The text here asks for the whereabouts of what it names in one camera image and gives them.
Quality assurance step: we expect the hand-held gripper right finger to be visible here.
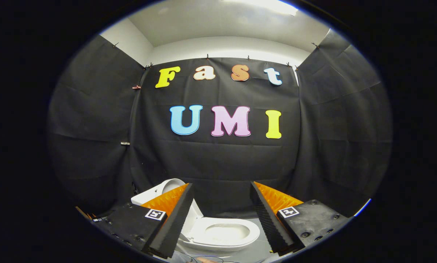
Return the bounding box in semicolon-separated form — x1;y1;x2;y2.
250;181;351;257

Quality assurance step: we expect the white ceramic toilet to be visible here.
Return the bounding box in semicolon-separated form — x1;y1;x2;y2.
131;178;261;252

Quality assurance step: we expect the white toilet lid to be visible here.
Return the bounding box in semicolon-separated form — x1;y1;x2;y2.
156;178;187;194

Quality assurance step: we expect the white toilet seat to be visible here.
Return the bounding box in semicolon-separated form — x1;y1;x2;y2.
189;217;261;247

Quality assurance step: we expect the black backdrop cloth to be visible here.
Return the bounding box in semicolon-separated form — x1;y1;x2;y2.
46;28;393;220

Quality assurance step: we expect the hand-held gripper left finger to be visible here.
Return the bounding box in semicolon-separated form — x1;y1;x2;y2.
92;183;195;260

